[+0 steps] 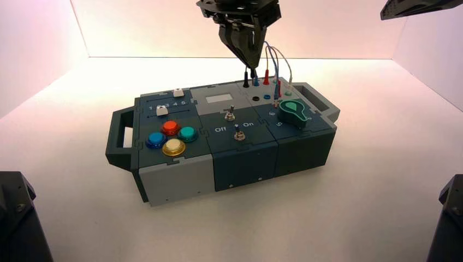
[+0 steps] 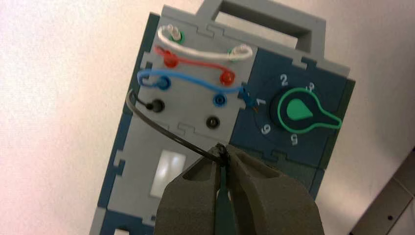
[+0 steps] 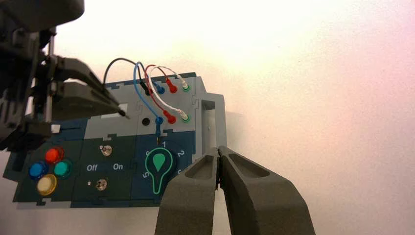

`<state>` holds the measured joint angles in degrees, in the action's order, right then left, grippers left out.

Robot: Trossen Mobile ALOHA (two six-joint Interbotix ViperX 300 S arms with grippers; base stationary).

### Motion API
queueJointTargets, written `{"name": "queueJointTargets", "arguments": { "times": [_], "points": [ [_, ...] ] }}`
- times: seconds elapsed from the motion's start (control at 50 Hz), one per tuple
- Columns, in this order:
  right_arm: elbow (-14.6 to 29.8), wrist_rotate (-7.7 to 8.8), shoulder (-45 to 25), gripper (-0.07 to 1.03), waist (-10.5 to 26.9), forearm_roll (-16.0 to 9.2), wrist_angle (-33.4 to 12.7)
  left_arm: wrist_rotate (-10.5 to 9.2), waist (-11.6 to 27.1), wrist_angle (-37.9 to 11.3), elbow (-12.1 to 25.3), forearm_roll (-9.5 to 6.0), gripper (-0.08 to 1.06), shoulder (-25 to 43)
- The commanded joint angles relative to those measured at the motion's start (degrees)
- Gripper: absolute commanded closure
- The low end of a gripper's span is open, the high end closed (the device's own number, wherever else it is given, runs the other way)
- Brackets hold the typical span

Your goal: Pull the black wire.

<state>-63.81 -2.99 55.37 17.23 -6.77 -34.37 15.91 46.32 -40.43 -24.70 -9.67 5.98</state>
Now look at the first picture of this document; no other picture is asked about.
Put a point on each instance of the small white slider knob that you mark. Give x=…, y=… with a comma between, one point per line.
x=178, y=93

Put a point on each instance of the metal toggle switch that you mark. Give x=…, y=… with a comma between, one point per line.
x=238, y=135
x=229, y=115

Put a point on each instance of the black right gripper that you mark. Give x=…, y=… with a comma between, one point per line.
x=419, y=8

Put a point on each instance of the teal round push button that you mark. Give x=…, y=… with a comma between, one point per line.
x=188, y=134

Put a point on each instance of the orange round push button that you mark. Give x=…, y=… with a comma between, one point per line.
x=170, y=128

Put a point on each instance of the green rotary pointer knob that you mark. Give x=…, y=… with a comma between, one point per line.
x=294, y=114

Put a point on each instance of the large white slider knob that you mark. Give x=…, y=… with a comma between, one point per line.
x=162, y=111

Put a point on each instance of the yellow round push button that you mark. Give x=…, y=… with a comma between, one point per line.
x=174, y=147

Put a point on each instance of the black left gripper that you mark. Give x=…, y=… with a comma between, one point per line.
x=238, y=9

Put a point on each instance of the blue round push button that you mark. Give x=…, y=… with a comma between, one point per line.
x=156, y=140

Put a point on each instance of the dark teal grey control box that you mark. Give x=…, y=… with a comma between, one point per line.
x=238, y=162

